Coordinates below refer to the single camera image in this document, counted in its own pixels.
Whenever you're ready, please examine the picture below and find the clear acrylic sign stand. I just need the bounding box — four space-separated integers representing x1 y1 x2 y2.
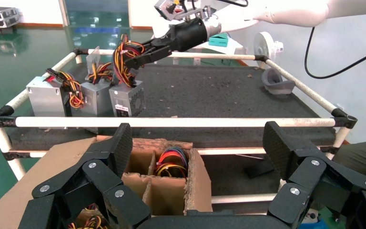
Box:
86 46 101 78

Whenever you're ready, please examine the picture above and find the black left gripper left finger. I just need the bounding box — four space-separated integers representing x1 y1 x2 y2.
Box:
18 123 152 229

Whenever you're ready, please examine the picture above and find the silver power supply with cables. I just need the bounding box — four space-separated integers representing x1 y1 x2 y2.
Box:
155 146 189 178
109 34 146 118
26 68 86 118
72 62 116 118
68 204 110 229

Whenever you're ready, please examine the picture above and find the blue plastic item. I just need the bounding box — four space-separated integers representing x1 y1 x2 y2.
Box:
298 219 330 229

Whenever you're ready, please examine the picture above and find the long black hanging cable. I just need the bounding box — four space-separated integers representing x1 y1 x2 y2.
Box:
304 27 366 80

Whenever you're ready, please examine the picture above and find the teal cardboard box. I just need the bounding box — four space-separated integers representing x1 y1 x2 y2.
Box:
208 33 229 48

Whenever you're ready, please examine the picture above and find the grey tape roll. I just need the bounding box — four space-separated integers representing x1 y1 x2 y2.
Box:
261 68 296 95

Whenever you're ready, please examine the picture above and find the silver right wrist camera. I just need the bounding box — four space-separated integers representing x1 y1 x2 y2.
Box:
153 0 214 22

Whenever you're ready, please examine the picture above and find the cardboard box with dividers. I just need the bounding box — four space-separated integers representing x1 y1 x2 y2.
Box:
0 135 214 229

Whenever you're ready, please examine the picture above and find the short black arm cable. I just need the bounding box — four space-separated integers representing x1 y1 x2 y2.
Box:
216 0 249 8

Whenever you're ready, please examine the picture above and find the white round fan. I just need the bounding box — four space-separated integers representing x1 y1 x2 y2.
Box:
254 31 285 69

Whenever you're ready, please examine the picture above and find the white pipe table frame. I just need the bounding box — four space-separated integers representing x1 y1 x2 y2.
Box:
0 47 358 206

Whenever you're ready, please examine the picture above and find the black aluminium flight case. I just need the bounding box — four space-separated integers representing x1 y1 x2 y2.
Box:
0 6 20 30

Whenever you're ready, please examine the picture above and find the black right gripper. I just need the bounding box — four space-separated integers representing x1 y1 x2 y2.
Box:
124 17 209 69

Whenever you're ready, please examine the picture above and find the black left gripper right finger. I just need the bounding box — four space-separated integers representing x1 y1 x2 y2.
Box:
262 121 366 229

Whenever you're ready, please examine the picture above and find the olive green trouser leg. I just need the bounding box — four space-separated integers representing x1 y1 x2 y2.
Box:
332 140 366 178

